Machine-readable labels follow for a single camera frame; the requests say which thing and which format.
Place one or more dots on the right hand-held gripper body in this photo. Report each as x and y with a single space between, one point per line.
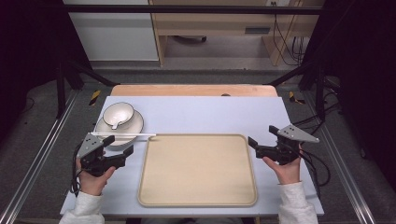
288 149

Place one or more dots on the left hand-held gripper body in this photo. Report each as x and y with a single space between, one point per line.
89 146

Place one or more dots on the person's right hand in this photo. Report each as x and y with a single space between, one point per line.
288 172

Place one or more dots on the person's left hand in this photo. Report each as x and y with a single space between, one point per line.
93 183

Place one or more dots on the white chopstick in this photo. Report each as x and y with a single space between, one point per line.
130 134
124 135

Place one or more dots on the white ceramic spoon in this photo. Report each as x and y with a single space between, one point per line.
120 119

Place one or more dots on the white plate with dark rim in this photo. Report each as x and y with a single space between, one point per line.
134 126

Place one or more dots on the white bowl with dark rim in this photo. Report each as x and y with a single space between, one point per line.
120 111

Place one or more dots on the beige rectangular tray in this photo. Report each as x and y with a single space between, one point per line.
197 171

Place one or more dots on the pale blue table board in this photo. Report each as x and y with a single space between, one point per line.
202 115

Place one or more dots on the wooden table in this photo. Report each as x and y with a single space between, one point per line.
186 90

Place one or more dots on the white cabinet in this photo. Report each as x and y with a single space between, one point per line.
115 34

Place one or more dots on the light wooden desk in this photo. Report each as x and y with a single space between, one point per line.
218 23

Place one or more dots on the silver metal floor rail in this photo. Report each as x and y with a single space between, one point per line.
37 161
342 174

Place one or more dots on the black metal frame stand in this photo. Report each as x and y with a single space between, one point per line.
319 90
62 87

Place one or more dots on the black horizontal frame bar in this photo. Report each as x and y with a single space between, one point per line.
186 9

